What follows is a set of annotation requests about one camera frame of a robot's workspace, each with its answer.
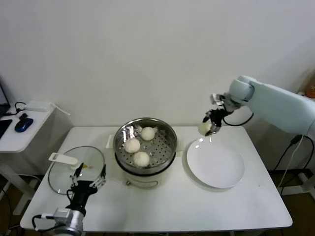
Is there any black power adapter cable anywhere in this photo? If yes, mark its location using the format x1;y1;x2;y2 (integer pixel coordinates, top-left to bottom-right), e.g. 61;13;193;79
272;134;315;173

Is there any black tablet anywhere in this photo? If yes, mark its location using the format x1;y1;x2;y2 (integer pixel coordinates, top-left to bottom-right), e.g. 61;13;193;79
0;119;13;140

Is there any white desk foot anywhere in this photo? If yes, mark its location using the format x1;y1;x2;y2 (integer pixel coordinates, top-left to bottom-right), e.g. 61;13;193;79
280;168;315;195

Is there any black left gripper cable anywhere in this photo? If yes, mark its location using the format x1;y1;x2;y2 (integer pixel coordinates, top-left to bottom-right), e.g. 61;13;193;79
66;190;76;205

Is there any black desk cable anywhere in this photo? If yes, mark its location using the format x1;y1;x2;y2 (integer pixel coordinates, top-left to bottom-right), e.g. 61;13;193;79
6;101;28;116

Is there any glass lid with white handle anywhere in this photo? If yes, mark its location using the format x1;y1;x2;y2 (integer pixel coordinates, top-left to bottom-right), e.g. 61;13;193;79
48;146;106;195

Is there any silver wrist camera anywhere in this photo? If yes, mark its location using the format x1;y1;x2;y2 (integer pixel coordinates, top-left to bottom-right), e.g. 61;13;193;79
210;93;226;106
40;207;71;221

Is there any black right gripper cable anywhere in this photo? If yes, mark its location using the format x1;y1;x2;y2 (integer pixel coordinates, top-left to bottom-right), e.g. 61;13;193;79
221;112;254;126

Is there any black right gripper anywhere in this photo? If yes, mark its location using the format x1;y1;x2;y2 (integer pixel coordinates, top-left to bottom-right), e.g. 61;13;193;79
202;109;228;136

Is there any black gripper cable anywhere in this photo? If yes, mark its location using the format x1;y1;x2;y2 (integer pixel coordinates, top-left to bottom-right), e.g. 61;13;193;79
66;190;76;205
221;112;254;126

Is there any white side table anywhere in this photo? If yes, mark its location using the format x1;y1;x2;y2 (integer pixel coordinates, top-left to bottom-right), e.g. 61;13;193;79
0;104;72;217

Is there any white shelf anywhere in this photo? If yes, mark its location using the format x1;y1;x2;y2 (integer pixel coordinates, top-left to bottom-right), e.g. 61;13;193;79
296;92;315;101

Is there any white round plate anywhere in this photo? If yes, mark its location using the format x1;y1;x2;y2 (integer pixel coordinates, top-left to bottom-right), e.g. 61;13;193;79
186;137;246;189

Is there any orange bag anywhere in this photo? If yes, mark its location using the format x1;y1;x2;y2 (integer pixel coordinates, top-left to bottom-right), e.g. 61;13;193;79
304;78;315;98

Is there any black laptop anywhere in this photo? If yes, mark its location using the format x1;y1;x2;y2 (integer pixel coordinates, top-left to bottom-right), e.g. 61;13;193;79
0;75;12;118

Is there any black floor cable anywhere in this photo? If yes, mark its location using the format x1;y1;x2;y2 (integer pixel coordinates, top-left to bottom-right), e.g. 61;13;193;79
0;183;13;223

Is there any white thin stick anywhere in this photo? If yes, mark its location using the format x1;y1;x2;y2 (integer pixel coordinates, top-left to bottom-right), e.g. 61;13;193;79
50;102;71;116

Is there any blue computer mouse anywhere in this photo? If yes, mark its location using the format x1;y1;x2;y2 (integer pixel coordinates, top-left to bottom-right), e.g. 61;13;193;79
14;118;34;133

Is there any white electric cooker pot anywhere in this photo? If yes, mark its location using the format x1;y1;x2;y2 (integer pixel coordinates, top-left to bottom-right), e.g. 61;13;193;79
105;134;185;189

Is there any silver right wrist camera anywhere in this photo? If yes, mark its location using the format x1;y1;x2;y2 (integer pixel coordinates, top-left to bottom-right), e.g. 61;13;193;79
210;93;226;106

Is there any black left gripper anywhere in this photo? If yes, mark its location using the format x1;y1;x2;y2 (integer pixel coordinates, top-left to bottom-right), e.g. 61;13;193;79
70;162;107;211

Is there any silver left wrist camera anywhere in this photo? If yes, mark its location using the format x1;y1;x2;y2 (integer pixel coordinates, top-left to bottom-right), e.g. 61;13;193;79
40;207;71;221

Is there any stainless steel steamer basket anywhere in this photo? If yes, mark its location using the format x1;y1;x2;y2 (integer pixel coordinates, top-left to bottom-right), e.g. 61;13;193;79
113;118;178;173

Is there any white steamed baozi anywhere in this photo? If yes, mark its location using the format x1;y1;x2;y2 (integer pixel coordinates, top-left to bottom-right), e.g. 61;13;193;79
124;138;141;153
132;151;150;168
140;126;156;141
198;122;214;136

